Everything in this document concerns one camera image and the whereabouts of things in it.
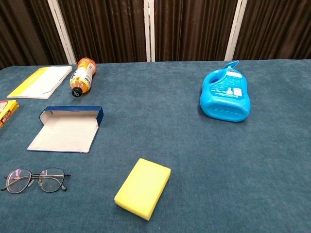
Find blue edged notebook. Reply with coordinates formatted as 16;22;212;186
27;105;104;154

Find orange drink bottle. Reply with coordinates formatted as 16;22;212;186
69;57;97;98

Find blue detergent pump bottle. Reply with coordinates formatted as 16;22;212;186
199;60;251;122

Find wire frame eyeglasses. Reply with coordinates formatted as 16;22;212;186
0;167;71;194

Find teal table cloth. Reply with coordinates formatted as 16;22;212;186
0;59;311;233

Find yellow sponge block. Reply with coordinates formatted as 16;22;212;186
114;158;172;221

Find brown pleated curtain panel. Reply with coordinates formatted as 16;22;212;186
154;0;238;62
57;0;148;64
0;0;70;70
233;0;311;61

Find white screen frame post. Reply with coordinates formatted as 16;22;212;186
224;0;248;61
143;0;156;63
47;0;77;65

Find yellow and white booklet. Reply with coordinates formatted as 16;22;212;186
7;65;73;100

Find yellow snack box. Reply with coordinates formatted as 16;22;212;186
0;100;19;129

